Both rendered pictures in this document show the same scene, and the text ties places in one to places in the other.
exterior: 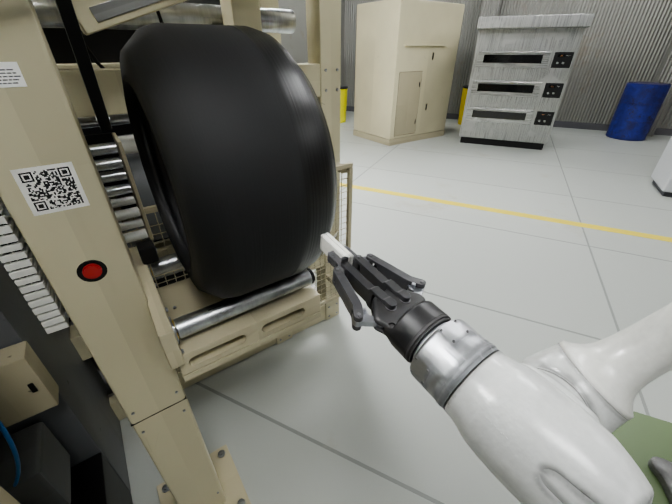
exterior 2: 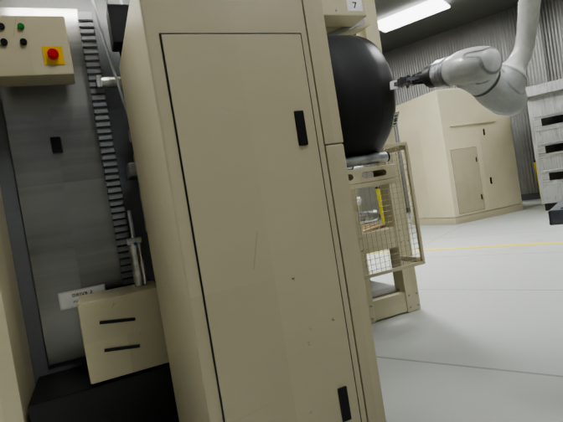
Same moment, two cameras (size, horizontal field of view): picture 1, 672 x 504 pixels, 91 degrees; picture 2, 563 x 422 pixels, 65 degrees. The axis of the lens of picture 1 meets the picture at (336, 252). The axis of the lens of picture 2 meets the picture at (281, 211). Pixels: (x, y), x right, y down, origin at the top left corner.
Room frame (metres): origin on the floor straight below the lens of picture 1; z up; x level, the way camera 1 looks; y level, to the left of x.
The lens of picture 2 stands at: (-1.24, 0.12, 0.80)
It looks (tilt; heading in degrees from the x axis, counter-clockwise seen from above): 2 degrees down; 13
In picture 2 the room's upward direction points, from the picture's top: 9 degrees counter-clockwise
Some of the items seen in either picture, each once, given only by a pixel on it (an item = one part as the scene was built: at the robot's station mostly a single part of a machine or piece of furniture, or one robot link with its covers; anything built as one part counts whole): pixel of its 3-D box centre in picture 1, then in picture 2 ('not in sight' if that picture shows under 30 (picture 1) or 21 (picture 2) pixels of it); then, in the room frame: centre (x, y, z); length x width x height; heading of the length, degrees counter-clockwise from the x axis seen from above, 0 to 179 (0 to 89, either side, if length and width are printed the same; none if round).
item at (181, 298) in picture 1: (232, 302); (338, 188); (0.71, 0.29, 0.80); 0.37 x 0.36 x 0.02; 36
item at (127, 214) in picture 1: (97, 194); not in sight; (0.89, 0.69, 1.05); 0.20 x 0.15 x 0.30; 126
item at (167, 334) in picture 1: (154, 298); not in sight; (0.61, 0.44, 0.90); 0.40 x 0.03 x 0.10; 36
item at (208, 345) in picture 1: (250, 321); (353, 177); (0.60, 0.21, 0.84); 0.36 x 0.09 x 0.06; 126
